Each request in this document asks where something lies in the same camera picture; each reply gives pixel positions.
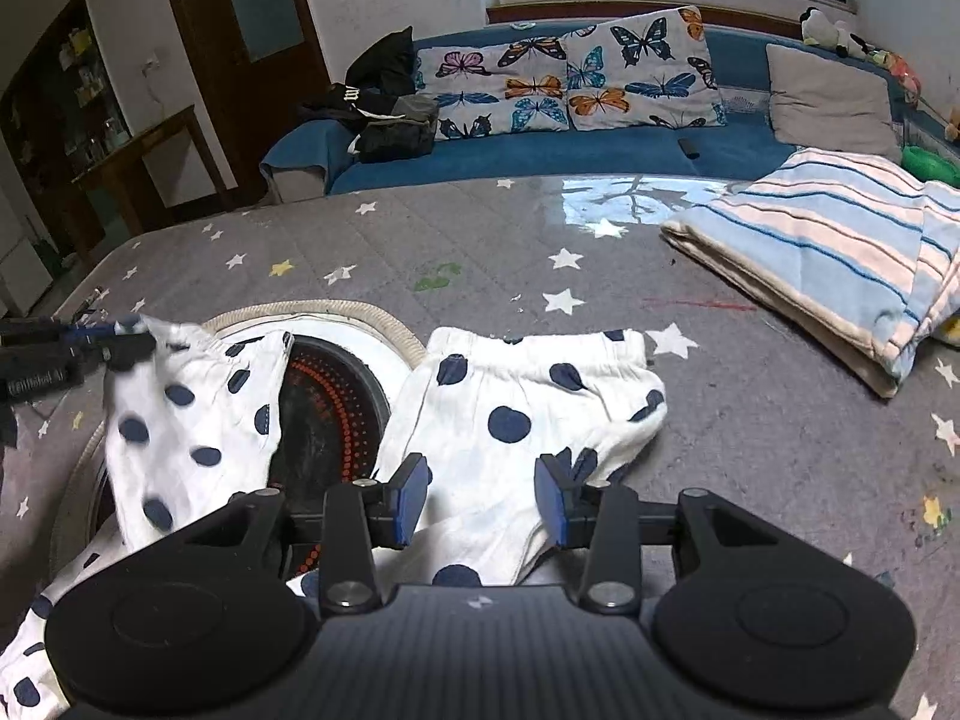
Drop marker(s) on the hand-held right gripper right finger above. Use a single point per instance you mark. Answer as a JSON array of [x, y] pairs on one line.
[[551, 499]]

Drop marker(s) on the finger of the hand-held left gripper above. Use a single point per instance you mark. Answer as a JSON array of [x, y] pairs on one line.
[[124, 351], [90, 331]]

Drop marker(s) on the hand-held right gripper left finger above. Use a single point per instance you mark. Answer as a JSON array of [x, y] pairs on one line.
[[411, 499]]

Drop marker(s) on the white polka dot pants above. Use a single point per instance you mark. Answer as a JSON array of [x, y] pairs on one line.
[[480, 405]]

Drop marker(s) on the pile of dark clothes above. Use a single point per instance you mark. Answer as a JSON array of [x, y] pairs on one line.
[[390, 135]]

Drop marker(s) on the white cabinet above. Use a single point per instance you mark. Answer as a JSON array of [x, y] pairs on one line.
[[19, 262]]

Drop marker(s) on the round black induction cooker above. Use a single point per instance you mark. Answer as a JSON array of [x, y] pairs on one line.
[[330, 405]]

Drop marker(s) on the dark wooden side table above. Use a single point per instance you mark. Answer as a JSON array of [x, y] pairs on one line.
[[150, 142]]

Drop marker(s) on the grey star-print tablecloth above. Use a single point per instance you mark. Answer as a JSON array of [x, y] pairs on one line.
[[487, 270]]

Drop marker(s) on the dark wooden display cabinet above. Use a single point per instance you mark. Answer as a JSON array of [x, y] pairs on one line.
[[45, 90]]

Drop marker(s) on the blue sofa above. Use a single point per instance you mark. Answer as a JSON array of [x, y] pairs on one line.
[[600, 150]]

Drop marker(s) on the dark wooden door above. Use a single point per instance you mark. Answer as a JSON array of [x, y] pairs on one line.
[[255, 0]]

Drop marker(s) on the striped folded blanket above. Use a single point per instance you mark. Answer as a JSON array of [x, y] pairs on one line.
[[825, 240]]

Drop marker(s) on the black remote control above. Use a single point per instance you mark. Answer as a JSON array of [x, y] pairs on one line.
[[688, 147]]

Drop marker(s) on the butterfly print pillow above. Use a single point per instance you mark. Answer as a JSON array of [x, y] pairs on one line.
[[480, 90], [637, 67]]

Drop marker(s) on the grey pillow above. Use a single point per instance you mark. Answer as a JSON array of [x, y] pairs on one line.
[[825, 101]]

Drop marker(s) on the black and white plush toy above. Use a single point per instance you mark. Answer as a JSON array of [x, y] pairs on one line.
[[817, 30]]

